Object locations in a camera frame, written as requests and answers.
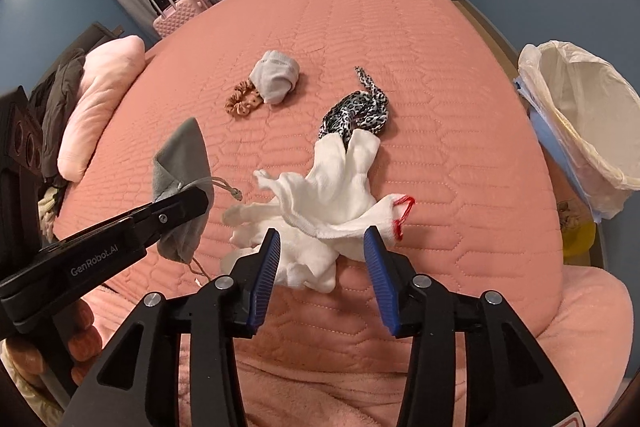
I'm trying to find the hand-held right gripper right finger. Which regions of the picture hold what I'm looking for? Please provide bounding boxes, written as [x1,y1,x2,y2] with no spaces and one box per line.
[363,226,586,427]

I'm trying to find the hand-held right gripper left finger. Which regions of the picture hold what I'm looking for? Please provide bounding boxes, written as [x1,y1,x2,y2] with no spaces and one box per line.
[62,228,282,427]

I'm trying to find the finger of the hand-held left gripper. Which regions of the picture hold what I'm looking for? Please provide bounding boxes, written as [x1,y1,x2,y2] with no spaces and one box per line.
[132,186,213,244]

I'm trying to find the grey drawstring pouch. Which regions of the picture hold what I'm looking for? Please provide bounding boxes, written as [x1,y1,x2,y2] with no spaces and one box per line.
[151,117,244,283]

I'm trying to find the white glove with red thread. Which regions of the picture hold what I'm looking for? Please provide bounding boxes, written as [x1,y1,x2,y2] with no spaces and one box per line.
[252,129,417,240]

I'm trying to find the light blue trash bin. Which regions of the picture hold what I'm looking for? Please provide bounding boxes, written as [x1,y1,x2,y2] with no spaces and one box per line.
[514,77,608,224]

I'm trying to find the white-lined trash bin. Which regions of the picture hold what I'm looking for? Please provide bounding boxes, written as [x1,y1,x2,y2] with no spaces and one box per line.
[517,40,640,220]

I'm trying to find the brown spotted scrunchie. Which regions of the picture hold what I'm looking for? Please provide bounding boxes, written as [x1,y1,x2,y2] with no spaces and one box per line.
[223,79,266,120]

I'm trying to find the pink pillow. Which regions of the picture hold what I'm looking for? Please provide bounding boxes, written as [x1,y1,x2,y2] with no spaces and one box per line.
[56,35,147,182]

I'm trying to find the dark olive jacket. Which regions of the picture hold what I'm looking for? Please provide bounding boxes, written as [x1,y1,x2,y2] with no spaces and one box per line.
[40,48,87,180]

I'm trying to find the white rolled sock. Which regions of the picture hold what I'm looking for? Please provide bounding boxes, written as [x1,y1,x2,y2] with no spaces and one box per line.
[249,50,301,106]

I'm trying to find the leopard print scarf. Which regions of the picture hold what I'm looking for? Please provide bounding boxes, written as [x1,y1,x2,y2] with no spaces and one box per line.
[318,66,393,145]

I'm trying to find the pink suitcase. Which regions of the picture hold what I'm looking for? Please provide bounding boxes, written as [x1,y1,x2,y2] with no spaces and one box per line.
[145,0,212,40]

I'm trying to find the dark bed headboard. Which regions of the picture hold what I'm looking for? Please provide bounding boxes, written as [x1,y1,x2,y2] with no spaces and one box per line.
[30,22,116,102]

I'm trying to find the pink fleece blanket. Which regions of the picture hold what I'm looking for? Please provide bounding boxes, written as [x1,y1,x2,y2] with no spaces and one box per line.
[92,267,635,427]

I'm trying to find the yellow plastic bag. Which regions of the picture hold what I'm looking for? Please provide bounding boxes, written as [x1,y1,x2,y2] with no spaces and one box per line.
[557,202,598,265]

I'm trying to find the pink quilted bed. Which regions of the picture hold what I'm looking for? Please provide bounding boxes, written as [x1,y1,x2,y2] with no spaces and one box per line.
[50,0,566,358]

